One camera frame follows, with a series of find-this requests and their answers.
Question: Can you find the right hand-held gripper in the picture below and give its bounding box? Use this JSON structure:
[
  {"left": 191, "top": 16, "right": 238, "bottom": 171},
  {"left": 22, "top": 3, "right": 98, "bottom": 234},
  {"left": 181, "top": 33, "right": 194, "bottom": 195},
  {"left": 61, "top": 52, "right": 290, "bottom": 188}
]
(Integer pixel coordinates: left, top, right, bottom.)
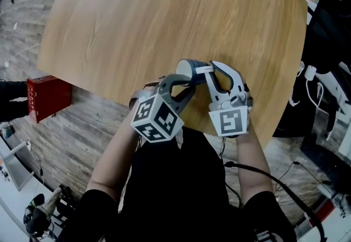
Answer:
[{"left": 195, "top": 60, "right": 253, "bottom": 138}]

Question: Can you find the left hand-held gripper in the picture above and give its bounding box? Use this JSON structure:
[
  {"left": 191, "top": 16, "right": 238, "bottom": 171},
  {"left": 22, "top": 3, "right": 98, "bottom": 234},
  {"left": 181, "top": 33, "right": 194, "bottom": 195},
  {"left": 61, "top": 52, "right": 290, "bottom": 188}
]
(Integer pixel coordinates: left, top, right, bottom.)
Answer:
[{"left": 128, "top": 73, "right": 198, "bottom": 144}]

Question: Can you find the person's right forearm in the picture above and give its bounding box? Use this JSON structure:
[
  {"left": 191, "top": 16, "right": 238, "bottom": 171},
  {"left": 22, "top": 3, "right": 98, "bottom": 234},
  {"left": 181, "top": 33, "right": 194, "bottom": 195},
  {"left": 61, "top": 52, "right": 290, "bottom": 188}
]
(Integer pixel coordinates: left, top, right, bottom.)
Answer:
[{"left": 235, "top": 125, "right": 275, "bottom": 206}]

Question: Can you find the person's left forearm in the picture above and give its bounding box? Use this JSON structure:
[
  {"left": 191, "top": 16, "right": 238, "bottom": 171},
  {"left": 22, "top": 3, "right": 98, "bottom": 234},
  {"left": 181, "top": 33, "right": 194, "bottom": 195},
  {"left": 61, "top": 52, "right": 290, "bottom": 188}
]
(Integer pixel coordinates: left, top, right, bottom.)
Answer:
[{"left": 86, "top": 117, "right": 146, "bottom": 198}]

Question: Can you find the person's left hand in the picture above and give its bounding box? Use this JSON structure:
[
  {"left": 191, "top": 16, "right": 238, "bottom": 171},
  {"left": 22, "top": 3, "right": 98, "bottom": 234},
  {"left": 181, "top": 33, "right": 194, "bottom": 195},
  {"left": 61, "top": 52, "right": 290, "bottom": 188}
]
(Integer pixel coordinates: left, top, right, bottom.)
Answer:
[{"left": 141, "top": 82, "right": 161, "bottom": 92}]

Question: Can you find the white power adapter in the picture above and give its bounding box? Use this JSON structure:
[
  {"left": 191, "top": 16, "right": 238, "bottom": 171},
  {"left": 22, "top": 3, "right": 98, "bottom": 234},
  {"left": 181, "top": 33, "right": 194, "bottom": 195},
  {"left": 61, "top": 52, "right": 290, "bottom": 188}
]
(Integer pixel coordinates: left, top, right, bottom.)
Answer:
[{"left": 304, "top": 64, "right": 318, "bottom": 81}]

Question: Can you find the person's black shirt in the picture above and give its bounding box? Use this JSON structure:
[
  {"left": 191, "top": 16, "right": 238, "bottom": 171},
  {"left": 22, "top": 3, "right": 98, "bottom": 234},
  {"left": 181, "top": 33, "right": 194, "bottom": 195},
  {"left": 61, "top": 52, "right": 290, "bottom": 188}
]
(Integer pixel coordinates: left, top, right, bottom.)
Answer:
[{"left": 59, "top": 125, "right": 298, "bottom": 242}]

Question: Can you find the red metal box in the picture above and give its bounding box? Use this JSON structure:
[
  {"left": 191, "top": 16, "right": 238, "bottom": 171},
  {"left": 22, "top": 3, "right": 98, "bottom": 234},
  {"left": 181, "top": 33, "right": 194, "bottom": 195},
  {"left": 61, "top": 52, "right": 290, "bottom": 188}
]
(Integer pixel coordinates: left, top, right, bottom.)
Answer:
[{"left": 26, "top": 76, "right": 73, "bottom": 124}]

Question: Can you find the red and white box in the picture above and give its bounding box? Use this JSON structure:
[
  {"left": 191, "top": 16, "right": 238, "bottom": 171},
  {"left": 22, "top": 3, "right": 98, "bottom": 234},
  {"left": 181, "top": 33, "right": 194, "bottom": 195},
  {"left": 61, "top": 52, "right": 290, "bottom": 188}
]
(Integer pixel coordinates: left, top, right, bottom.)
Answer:
[{"left": 304, "top": 198, "right": 339, "bottom": 229}]

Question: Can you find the thin black cable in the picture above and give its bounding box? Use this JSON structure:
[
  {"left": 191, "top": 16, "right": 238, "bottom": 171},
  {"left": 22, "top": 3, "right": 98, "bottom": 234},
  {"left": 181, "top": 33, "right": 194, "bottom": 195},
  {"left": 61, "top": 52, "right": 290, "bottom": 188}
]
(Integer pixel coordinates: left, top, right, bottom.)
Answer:
[{"left": 218, "top": 136, "right": 242, "bottom": 209}]

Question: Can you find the white cable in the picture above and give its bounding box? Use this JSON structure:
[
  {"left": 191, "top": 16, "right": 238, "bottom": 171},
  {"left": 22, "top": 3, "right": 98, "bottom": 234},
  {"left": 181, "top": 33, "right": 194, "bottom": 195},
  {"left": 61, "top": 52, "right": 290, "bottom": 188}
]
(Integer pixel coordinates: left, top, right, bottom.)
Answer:
[{"left": 288, "top": 78, "right": 326, "bottom": 115}]

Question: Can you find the thick black cable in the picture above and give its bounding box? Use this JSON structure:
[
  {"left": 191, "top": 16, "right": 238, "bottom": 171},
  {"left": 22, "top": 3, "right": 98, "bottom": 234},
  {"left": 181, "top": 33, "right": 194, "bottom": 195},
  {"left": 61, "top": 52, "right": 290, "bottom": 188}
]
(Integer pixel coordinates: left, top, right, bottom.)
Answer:
[{"left": 223, "top": 161, "right": 329, "bottom": 242}]

